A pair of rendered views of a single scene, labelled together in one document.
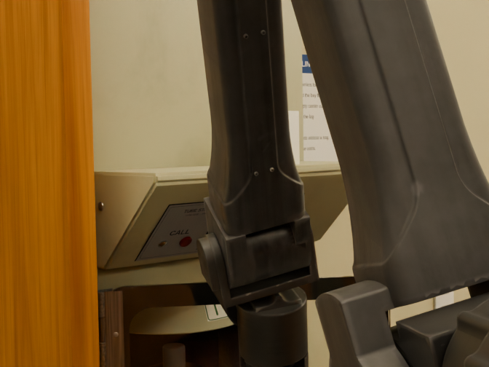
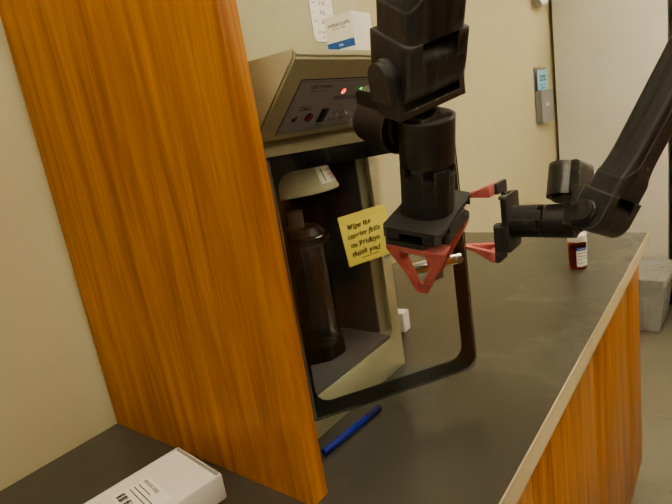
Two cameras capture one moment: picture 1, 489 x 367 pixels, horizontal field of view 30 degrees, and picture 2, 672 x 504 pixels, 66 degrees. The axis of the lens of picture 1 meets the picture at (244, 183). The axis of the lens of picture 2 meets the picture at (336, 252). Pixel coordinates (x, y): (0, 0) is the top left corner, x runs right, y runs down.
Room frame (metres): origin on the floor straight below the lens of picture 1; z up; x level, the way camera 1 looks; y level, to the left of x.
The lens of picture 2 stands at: (0.23, 0.17, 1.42)
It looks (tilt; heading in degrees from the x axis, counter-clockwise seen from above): 14 degrees down; 351
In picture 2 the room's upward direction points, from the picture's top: 9 degrees counter-clockwise
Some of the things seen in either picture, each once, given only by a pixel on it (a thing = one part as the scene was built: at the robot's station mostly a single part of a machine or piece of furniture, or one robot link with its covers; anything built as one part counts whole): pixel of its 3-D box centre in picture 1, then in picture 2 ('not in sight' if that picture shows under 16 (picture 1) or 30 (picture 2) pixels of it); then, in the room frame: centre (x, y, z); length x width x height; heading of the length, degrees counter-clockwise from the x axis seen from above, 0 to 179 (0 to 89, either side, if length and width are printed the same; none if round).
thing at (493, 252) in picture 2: not in sight; (486, 239); (1.10, -0.25, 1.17); 0.09 x 0.07 x 0.07; 42
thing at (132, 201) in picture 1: (241, 211); (341, 94); (1.00, 0.00, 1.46); 0.32 x 0.12 x 0.10; 132
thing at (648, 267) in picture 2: not in sight; (614, 292); (2.92, -1.92, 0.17); 0.60 x 0.42 x 0.33; 40
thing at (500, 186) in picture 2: not in sight; (483, 202); (1.10, -0.25, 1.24); 0.09 x 0.07 x 0.07; 42
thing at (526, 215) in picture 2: not in sight; (524, 220); (1.05, -0.30, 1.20); 0.07 x 0.07 x 0.10; 42
